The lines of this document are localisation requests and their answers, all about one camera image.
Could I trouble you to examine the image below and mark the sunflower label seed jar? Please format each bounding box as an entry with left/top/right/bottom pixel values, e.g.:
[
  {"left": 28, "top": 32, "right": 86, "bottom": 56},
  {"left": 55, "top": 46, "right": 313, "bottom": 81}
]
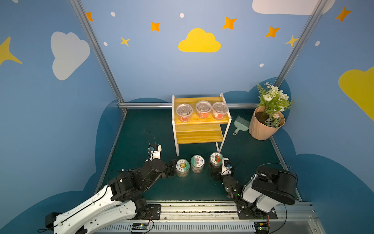
[{"left": 175, "top": 159, "right": 190, "bottom": 177}]

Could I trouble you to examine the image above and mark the tomato label seed jar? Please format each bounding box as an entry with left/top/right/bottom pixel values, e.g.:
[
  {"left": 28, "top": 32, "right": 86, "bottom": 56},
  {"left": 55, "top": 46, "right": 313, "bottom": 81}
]
[{"left": 209, "top": 152, "right": 224, "bottom": 169}]

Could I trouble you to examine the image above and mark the pink flower label seed jar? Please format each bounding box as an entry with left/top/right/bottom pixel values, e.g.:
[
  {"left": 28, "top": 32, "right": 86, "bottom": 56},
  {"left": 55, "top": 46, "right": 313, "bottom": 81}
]
[{"left": 191, "top": 155, "right": 205, "bottom": 174}]

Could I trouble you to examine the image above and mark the clear lid seed container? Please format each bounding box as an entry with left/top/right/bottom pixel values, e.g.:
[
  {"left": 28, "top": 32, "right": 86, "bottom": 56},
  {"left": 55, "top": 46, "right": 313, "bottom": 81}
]
[
  {"left": 212, "top": 101, "right": 228, "bottom": 120},
  {"left": 195, "top": 100, "right": 212, "bottom": 119},
  {"left": 176, "top": 103, "right": 193, "bottom": 122}
]

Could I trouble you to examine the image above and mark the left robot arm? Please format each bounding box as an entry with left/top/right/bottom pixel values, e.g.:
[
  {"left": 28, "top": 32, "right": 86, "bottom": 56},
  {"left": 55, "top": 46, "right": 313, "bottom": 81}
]
[{"left": 45, "top": 159, "right": 177, "bottom": 234}]

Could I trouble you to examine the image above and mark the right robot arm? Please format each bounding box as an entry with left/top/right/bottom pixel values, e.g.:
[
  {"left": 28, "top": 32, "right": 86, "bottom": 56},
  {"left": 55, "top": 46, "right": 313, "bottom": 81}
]
[{"left": 209, "top": 163, "right": 298, "bottom": 219}]

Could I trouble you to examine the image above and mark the mint green hand brush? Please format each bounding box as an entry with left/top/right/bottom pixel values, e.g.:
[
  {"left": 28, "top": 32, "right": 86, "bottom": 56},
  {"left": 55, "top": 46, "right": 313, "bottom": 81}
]
[{"left": 233, "top": 116, "right": 250, "bottom": 136}]

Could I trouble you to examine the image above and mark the right circuit board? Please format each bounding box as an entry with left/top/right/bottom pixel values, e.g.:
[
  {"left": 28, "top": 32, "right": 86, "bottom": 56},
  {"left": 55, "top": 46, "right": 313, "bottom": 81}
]
[{"left": 254, "top": 222, "right": 269, "bottom": 234}]

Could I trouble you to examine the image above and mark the circuit board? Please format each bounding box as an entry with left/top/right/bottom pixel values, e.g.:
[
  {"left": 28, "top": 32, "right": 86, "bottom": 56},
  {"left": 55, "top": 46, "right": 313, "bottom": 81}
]
[
  {"left": 254, "top": 222, "right": 269, "bottom": 234},
  {"left": 131, "top": 223, "right": 150, "bottom": 232}
]

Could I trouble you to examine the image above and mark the left circuit board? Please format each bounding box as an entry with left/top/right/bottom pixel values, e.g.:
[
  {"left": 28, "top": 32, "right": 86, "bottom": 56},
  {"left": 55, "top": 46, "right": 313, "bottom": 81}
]
[{"left": 131, "top": 223, "right": 150, "bottom": 232}]

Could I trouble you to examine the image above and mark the pink ribbed flower pot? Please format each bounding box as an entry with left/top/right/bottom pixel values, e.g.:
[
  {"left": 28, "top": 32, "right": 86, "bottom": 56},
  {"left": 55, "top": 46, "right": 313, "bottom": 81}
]
[{"left": 249, "top": 106, "right": 285, "bottom": 140}]

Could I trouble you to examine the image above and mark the white flower plant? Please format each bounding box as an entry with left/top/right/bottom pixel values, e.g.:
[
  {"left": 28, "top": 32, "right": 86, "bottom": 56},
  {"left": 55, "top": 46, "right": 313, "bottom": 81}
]
[{"left": 256, "top": 82, "right": 294, "bottom": 128}]

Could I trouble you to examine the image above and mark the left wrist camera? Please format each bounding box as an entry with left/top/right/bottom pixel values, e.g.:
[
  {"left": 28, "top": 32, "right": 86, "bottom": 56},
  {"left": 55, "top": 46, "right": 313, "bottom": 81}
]
[{"left": 148, "top": 144, "right": 162, "bottom": 160}]

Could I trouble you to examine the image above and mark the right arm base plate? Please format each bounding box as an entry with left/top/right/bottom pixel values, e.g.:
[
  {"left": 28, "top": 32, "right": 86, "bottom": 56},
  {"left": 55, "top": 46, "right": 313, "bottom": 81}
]
[{"left": 237, "top": 205, "right": 278, "bottom": 220}]

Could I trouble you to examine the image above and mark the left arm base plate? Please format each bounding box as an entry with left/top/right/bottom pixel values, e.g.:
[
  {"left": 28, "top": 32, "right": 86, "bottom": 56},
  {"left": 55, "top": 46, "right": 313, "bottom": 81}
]
[{"left": 134, "top": 204, "right": 162, "bottom": 220}]

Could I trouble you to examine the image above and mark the aluminium front rail base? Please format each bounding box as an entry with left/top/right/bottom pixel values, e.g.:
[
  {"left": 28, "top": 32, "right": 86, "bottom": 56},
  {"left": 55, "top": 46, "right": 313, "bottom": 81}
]
[{"left": 93, "top": 200, "right": 325, "bottom": 234}]

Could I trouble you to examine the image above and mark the white frame wooden shelf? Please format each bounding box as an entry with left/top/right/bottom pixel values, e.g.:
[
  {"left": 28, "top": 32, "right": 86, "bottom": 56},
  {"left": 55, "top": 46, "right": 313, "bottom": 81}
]
[{"left": 172, "top": 94, "right": 232, "bottom": 156}]

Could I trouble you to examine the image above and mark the aluminium back rail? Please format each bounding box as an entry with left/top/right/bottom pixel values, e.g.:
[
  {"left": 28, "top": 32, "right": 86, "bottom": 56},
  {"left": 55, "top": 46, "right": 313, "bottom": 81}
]
[{"left": 118, "top": 102, "right": 258, "bottom": 109}]

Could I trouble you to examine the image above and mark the left aluminium corner post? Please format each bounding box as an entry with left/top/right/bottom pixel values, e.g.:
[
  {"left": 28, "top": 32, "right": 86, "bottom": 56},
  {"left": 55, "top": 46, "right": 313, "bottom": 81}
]
[{"left": 70, "top": 0, "right": 128, "bottom": 116}]

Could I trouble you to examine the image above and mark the aluminium corner post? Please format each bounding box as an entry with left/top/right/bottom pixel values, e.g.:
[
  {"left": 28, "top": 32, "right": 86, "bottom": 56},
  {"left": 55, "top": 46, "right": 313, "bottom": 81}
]
[
  {"left": 274, "top": 0, "right": 328, "bottom": 87},
  {"left": 70, "top": 0, "right": 128, "bottom": 116}
]

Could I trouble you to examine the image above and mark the right aluminium corner post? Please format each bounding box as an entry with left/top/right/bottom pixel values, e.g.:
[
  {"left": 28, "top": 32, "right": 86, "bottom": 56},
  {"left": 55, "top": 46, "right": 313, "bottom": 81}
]
[{"left": 274, "top": 0, "right": 328, "bottom": 87}]

